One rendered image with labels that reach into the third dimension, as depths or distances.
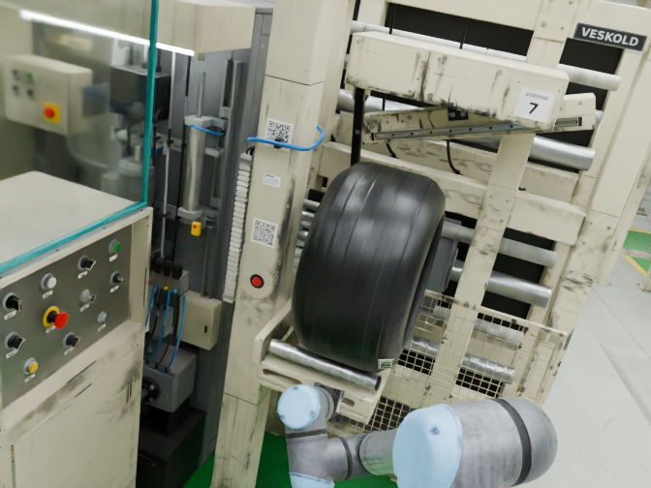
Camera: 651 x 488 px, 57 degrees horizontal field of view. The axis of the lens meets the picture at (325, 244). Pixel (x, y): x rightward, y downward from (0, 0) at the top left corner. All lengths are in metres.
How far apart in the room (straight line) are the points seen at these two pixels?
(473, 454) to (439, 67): 1.20
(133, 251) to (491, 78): 1.10
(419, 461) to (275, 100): 1.09
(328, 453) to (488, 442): 0.59
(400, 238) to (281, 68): 0.54
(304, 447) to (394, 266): 0.47
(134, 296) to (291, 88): 0.75
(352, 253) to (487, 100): 0.60
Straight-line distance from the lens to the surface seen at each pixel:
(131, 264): 1.80
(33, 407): 1.60
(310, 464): 1.33
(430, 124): 1.93
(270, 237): 1.74
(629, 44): 2.07
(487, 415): 0.84
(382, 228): 1.48
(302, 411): 1.32
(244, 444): 2.16
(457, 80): 1.77
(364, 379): 1.74
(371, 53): 1.81
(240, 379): 2.01
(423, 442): 0.80
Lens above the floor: 1.92
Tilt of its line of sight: 24 degrees down
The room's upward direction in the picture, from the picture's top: 11 degrees clockwise
